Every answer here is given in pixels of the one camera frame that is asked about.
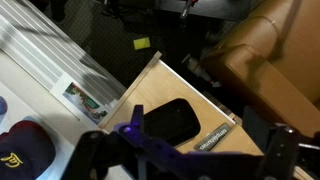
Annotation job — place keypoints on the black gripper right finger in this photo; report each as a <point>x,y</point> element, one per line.
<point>280,150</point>

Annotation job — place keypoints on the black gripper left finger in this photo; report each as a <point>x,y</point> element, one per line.
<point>137,116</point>

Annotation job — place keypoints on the light wooden nightstand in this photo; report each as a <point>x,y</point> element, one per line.
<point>241,140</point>

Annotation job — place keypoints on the wooden board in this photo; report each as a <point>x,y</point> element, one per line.
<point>160,86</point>

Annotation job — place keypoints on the photo card with white border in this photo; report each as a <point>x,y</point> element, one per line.
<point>83,100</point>

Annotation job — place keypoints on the yellow sticky note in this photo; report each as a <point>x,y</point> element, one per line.
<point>141,43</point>

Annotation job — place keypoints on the clear plastic bottle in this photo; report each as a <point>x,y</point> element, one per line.
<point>200,70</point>

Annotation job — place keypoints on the tan leather couch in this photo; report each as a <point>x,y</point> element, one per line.
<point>283,66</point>

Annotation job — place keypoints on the white window sill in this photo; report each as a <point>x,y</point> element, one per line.
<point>30,100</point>

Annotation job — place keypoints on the navy cap with yellow logo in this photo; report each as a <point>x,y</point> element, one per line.
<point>26,150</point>

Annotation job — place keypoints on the white slatted radiator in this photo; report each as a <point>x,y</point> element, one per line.
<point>40,43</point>

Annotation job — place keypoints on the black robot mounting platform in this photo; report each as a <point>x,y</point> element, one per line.
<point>216,8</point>

